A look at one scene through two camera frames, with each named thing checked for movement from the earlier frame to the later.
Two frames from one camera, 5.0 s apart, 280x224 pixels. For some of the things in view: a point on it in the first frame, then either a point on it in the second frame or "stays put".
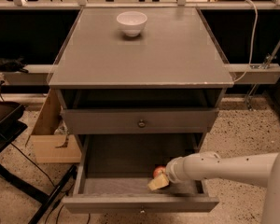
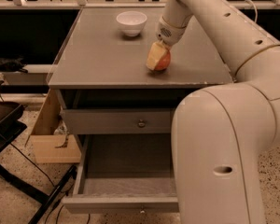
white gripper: (173, 171) → (168, 33)
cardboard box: (48, 147) stays put
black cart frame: (7, 122) stays put
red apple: (158, 170) → (164, 62)
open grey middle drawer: (114, 172) stays put
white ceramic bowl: (132, 22) stays put
